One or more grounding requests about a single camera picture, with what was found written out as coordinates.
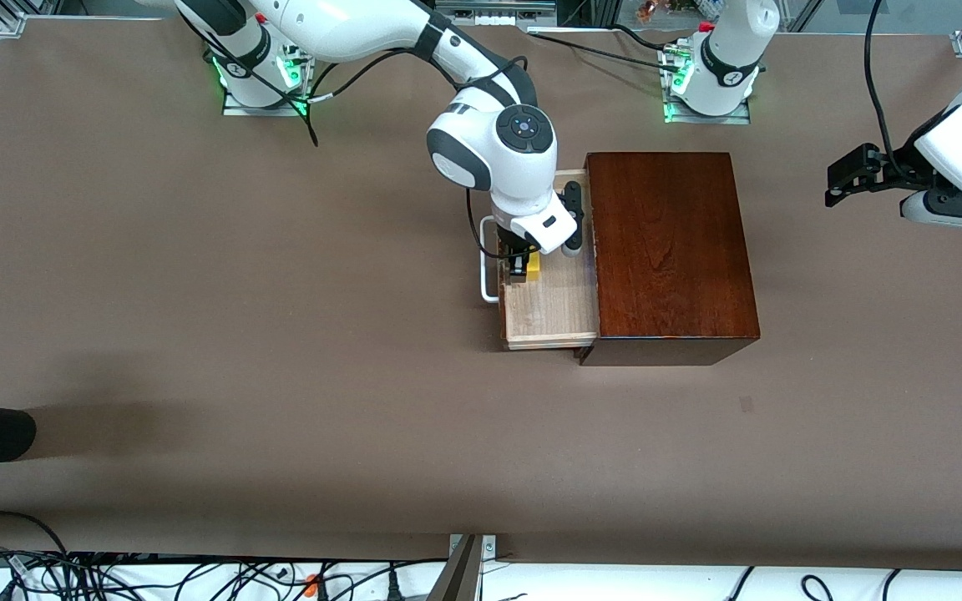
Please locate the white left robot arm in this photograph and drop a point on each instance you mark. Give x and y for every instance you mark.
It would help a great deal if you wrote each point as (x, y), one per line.
(727, 50)

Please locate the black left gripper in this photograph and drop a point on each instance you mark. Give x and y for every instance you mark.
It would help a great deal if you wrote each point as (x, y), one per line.
(897, 169)

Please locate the yellow block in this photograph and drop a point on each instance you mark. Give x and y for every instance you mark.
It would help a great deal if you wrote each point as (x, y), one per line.
(534, 267)

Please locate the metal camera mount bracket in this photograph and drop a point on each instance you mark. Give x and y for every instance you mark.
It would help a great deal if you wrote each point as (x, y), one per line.
(460, 576)

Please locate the dark wooden drawer cabinet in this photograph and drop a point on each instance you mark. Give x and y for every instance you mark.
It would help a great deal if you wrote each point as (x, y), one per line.
(673, 250)

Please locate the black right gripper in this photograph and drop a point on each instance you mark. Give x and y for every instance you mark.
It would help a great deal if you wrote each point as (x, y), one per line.
(518, 251)

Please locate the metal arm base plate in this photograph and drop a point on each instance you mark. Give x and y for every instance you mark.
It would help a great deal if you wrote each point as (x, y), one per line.
(264, 111)
(706, 119)

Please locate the grey power strip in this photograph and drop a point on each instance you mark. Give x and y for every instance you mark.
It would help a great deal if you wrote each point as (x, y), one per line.
(493, 17)

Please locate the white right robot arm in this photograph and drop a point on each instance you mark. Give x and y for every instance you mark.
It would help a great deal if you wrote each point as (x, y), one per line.
(381, 25)

